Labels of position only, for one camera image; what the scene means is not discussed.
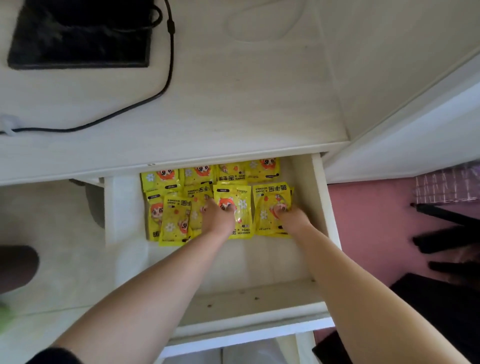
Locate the dark brown round object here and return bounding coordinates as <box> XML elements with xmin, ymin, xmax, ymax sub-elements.
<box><xmin>0</xmin><ymin>245</ymin><xmax>40</xmax><ymax>295</ymax></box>

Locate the person's right hand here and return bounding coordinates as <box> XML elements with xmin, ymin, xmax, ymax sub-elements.
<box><xmin>272</xmin><ymin>203</ymin><xmax>313</xmax><ymax>235</ymax></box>

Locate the person's left forearm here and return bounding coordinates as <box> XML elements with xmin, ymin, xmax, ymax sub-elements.
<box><xmin>52</xmin><ymin>229</ymin><xmax>234</xmax><ymax>364</ymax></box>

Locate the person's left hand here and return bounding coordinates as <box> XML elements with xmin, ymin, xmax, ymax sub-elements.
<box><xmin>201</xmin><ymin>199</ymin><xmax>236</xmax><ymax>239</ymax></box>

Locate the black sleeve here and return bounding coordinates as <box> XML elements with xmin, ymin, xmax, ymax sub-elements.
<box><xmin>25</xmin><ymin>347</ymin><xmax>84</xmax><ymax>364</ymax></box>

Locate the black cable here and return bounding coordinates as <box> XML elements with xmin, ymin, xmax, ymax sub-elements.
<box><xmin>0</xmin><ymin>0</ymin><xmax>176</xmax><ymax>135</ymax></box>

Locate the black cloth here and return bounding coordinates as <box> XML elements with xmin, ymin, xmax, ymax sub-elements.
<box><xmin>312</xmin><ymin>273</ymin><xmax>480</xmax><ymax>364</ymax></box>

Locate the yellow cartoon print sachet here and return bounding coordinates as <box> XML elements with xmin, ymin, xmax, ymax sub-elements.
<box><xmin>212</xmin><ymin>184</ymin><xmax>255</xmax><ymax>240</ymax></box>
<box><xmin>252</xmin><ymin>182</ymin><xmax>293</xmax><ymax>237</ymax></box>

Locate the person's right forearm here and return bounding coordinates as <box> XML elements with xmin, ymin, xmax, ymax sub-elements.
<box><xmin>293</xmin><ymin>223</ymin><xmax>470</xmax><ymax>364</ymax></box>

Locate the black flat pad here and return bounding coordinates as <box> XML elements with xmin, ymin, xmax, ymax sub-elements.
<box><xmin>7</xmin><ymin>0</ymin><xmax>157</xmax><ymax>70</ymax></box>

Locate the white wooden drawer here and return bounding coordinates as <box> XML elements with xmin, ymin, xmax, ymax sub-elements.
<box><xmin>104</xmin><ymin>153</ymin><xmax>342</xmax><ymax>359</ymax></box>

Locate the white cable clip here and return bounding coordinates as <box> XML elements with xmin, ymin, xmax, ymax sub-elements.
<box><xmin>0</xmin><ymin>114</ymin><xmax>20</xmax><ymax>137</ymax></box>

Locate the pile of yellow packets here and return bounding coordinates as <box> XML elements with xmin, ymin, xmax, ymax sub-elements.
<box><xmin>140</xmin><ymin>157</ymin><xmax>295</xmax><ymax>247</ymax></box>

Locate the green object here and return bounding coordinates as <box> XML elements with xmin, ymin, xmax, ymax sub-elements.
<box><xmin>0</xmin><ymin>303</ymin><xmax>15</xmax><ymax>334</ymax></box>

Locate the pink checkered fabric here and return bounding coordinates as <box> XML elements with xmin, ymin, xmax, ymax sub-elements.
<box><xmin>414</xmin><ymin>162</ymin><xmax>480</xmax><ymax>205</ymax></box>

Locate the black chair frame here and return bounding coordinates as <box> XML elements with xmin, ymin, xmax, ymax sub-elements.
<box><xmin>410</xmin><ymin>202</ymin><xmax>480</xmax><ymax>291</ymax></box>

